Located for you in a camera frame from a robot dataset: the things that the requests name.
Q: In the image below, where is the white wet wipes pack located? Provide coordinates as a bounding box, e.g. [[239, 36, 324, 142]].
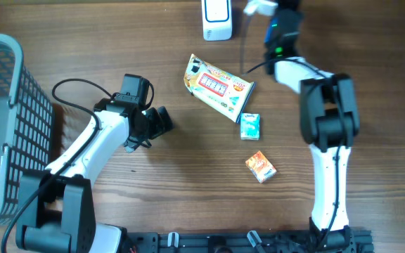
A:
[[184, 54, 256, 124]]

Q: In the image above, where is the teal tissue pack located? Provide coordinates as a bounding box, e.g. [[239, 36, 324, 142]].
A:
[[240, 113, 260, 141]]

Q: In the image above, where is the orange tissue pack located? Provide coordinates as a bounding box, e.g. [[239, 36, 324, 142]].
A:
[[245, 150, 277, 183]]

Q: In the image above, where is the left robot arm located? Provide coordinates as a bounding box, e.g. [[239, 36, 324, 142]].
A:
[[1, 74, 173, 252]]

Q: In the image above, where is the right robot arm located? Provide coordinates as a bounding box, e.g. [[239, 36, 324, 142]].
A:
[[264, 1, 360, 252]]

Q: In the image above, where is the white barcode scanner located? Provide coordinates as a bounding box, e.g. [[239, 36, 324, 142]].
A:
[[201, 0, 233, 41]]

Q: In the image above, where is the grey plastic shopping basket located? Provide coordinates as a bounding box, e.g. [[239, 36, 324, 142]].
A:
[[0, 34, 54, 225]]

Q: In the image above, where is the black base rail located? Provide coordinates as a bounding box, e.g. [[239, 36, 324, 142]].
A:
[[122, 228, 375, 253]]

